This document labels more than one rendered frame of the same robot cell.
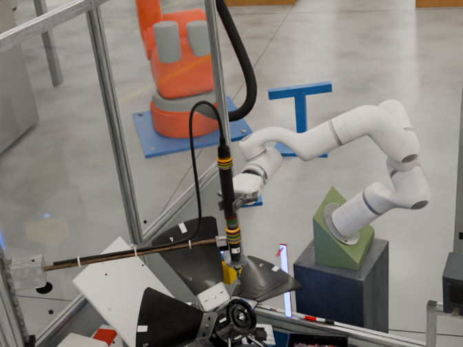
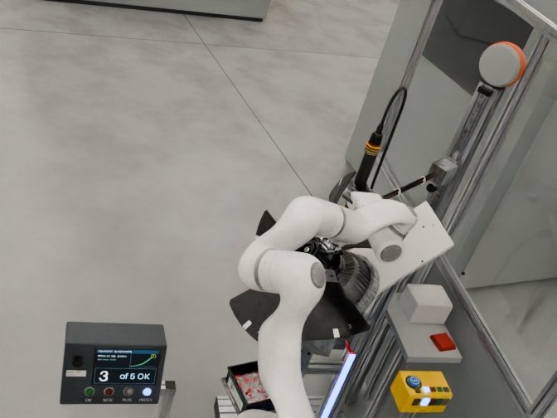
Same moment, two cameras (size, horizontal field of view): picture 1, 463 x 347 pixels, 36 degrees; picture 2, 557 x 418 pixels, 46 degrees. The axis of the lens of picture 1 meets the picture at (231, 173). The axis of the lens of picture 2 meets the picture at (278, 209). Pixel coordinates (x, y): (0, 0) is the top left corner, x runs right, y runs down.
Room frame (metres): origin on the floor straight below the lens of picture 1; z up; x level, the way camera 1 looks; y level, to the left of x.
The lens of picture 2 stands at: (2.82, -1.51, 2.58)
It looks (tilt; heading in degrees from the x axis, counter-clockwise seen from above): 33 degrees down; 129
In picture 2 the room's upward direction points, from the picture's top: 17 degrees clockwise
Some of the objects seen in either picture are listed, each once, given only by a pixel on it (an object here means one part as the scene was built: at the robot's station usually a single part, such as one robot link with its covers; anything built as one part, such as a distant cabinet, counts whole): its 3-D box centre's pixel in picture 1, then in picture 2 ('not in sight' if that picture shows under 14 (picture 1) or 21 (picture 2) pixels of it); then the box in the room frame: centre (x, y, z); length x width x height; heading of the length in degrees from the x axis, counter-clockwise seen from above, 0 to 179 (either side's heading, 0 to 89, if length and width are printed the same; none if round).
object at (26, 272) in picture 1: (27, 272); (443, 171); (1.79, 0.64, 1.44); 0.10 x 0.07 x 0.08; 96
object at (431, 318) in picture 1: (431, 326); (165, 405); (1.91, -0.62, 0.96); 0.03 x 0.03 x 0.20; 61
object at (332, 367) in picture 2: not in sight; (322, 367); (1.84, 0.27, 0.56); 0.19 x 0.04 x 0.04; 61
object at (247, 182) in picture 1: (244, 186); (368, 207); (1.95, -0.04, 1.56); 0.11 x 0.10 x 0.07; 151
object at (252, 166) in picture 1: (253, 177); not in sight; (2.00, -0.07, 1.56); 0.09 x 0.03 x 0.08; 61
